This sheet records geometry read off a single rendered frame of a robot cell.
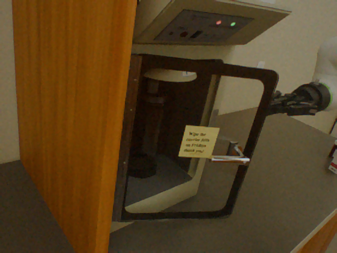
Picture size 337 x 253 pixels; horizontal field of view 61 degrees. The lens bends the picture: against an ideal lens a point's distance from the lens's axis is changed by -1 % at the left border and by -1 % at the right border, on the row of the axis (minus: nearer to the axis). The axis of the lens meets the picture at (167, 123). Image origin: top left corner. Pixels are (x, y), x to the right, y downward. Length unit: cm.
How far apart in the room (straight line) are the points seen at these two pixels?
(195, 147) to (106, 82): 28
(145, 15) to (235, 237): 61
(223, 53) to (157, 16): 30
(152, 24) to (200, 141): 28
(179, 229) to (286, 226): 33
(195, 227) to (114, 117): 47
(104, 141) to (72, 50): 17
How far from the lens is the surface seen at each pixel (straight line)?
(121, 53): 41
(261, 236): 88
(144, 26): 48
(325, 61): 101
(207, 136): 62
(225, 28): 59
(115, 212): 70
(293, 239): 93
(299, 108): 80
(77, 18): 50
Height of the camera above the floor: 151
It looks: 25 degrees down
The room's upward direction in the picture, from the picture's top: 11 degrees clockwise
